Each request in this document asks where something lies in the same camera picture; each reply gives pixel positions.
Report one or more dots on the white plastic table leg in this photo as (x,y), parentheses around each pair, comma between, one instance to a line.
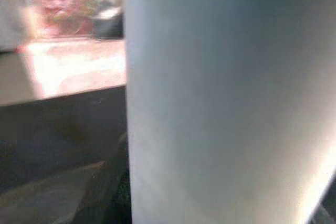
(223,90)

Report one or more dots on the red printed box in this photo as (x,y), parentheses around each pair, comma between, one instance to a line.
(63,9)

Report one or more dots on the black bag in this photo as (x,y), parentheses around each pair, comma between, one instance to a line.
(107,27)

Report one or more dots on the pale patterned low box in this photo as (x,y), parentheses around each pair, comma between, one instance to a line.
(78,66)

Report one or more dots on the black tablecloth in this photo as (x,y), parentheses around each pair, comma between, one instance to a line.
(52,134)

